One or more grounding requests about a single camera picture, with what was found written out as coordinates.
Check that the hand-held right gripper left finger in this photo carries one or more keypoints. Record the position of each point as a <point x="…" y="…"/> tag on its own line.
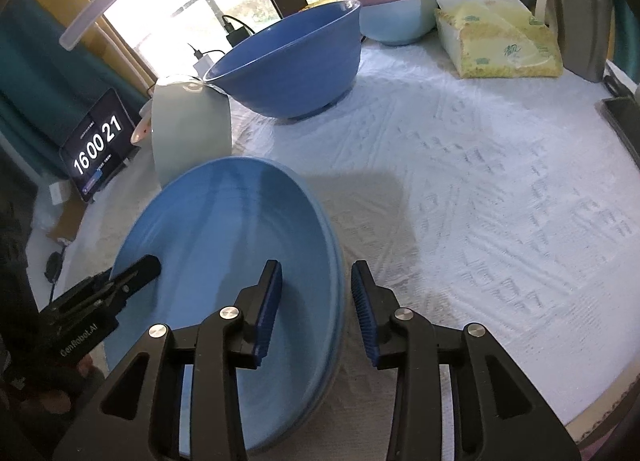
<point x="267" y="311"/>

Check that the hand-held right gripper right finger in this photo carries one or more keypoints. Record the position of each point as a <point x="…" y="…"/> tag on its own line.
<point x="365" y="316"/>

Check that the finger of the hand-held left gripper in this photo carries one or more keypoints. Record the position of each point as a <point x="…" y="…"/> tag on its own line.
<point x="142" y="268"/>

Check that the blue plate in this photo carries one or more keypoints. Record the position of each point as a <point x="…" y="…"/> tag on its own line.
<point x="225" y="221"/>
<point x="339" y="286"/>

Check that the pink strawberry bowl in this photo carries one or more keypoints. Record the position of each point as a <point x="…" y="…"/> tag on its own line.
<point x="141" y="130"/>

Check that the beige bowl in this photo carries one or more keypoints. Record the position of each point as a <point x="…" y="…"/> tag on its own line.
<point x="190" y="136"/>

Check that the person's left hand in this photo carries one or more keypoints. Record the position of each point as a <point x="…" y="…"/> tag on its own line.
<point x="85" y="371"/>

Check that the cardboard box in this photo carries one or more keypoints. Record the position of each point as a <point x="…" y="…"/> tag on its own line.
<point x="65" y="228"/>

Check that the small white box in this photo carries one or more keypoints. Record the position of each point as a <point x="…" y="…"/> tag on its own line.
<point x="60" y="193"/>

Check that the tablet with clock display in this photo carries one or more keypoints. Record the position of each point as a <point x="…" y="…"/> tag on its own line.
<point x="97" y="146"/>

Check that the teal curtain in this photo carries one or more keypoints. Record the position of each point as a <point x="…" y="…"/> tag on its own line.
<point x="35" y="86"/>

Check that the white charger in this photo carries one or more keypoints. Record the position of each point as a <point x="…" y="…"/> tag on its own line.
<point x="205" y="66"/>

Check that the large blue bowl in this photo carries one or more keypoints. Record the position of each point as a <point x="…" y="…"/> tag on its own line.
<point x="295" y="71"/>

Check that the black power adapter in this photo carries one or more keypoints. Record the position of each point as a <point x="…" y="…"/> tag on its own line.
<point x="239" y="36"/>

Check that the light blue bowl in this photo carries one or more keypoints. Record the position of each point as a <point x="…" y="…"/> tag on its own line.
<point x="395" y="21"/>

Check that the yellow tissue pack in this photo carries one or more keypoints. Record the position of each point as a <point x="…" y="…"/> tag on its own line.
<point x="500" y="46"/>

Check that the black smartphone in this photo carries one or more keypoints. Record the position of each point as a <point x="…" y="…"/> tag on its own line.
<point x="627" y="121"/>

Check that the black scissors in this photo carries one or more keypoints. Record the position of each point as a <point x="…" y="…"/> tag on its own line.
<point x="615" y="86"/>

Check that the stainless steel tumbler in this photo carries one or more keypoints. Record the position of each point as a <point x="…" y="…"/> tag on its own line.
<point x="580" y="16"/>

